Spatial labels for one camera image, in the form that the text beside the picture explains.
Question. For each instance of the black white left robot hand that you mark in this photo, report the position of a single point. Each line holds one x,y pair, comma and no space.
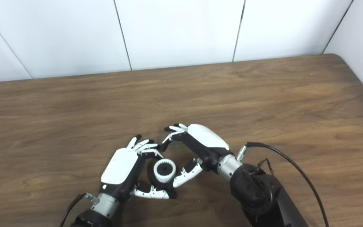
121,165

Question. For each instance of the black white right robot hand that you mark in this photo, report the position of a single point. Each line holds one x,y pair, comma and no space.
206,140

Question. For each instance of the round black plastic part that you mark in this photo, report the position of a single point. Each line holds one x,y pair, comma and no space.
164,170

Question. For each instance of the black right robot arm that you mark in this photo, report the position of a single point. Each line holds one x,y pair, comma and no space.
260,195

